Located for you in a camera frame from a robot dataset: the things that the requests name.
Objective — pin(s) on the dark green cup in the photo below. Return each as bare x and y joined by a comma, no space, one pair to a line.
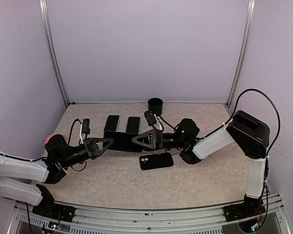
155,105

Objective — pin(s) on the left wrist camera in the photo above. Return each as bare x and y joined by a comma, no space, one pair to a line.
85,129

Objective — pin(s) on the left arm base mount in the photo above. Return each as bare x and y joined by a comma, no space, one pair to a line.
54,211

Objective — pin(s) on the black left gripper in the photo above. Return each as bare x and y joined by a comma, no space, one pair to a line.
88,142

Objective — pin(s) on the right aluminium frame post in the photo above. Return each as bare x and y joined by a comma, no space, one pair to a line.
243,51

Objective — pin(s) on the aluminium frame post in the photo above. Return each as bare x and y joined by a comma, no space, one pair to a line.
50,44
243,51

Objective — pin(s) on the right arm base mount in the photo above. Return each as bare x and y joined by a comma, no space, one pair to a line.
239,211

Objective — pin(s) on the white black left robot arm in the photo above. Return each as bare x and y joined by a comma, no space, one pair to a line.
25,180

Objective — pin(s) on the black phone white back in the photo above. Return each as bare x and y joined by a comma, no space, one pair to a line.
111,123

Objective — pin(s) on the black phone case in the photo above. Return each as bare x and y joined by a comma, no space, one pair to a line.
156,161

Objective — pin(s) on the front aluminium rail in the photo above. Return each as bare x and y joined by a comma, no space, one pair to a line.
201,220

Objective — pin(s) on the left aluminium frame post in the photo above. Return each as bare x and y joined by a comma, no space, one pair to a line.
50,44

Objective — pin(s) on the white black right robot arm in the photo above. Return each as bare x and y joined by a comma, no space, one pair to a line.
250,134

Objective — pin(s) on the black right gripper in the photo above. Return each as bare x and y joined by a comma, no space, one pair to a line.
156,140

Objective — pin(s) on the black phone green edge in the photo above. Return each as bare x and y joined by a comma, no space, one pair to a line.
122,142

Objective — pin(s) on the red white patterned bowl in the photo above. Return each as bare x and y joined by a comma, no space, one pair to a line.
48,138

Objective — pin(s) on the black phone dark edge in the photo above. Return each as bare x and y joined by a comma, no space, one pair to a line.
133,125

